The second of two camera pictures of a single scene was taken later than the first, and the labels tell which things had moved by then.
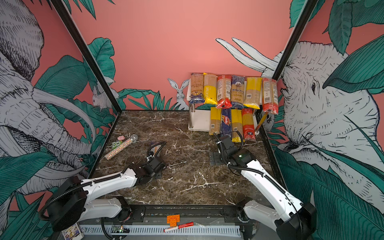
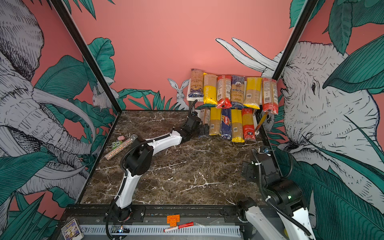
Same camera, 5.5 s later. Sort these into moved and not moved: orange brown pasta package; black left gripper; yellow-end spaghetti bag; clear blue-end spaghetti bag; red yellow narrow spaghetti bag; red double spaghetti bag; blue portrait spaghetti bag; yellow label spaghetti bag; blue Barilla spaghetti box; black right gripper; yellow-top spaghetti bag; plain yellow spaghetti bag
Moved: black right gripper; clear blue-end spaghetti bag; orange brown pasta package; black left gripper
Not moved: yellow label spaghetti bag; blue Barilla spaghetti box; red double spaghetti bag; yellow-top spaghetti bag; plain yellow spaghetti bag; yellow-end spaghetti bag; blue portrait spaghetti bag; red yellow narrow spaghetti bag
